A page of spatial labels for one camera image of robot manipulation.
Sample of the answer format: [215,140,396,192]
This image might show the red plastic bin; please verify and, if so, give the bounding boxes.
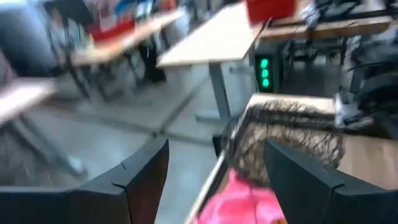
[245,0,298,24]

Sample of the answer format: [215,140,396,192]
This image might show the dark wire mesh basket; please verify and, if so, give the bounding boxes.
[222,101,346,188]

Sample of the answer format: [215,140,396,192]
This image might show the wood table with black legs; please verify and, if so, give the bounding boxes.
[70,9,185,100]

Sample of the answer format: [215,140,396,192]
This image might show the black box with green lights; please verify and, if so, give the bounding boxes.
[254,54,275,93]

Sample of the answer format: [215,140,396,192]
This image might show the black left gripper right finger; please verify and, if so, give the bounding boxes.
[263,139,398,224]

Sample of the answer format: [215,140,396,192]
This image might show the light wood background table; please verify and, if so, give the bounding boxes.
[155,2,265,125]

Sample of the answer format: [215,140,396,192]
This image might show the black aluminium table frame rail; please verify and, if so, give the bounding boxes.
[183,151,233,224]

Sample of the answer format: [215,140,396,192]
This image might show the pink microfiber towel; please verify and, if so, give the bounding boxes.
[194,169,287,224]

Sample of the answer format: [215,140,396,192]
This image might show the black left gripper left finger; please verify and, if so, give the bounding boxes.
[0,138,170,224]

